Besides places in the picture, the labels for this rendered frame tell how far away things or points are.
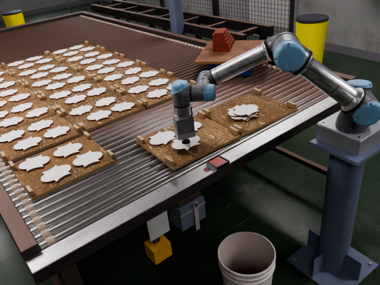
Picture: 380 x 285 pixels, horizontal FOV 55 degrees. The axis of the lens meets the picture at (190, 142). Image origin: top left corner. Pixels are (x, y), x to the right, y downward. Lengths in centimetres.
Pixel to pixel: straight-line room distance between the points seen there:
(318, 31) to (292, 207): 285
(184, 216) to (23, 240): 63
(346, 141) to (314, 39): 338
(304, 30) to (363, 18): 99
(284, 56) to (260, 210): 155
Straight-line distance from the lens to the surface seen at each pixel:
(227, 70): 169
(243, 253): 223
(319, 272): 245
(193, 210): 163
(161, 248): 163
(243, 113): 199
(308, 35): 513
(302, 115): 210
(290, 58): 151
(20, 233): 152
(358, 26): 585
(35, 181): 180
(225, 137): 184
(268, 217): 276
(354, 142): 185
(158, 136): 189
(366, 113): 168
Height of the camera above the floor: 186
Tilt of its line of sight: 31 degrees down
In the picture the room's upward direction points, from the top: 6 degrees counter-clockwise
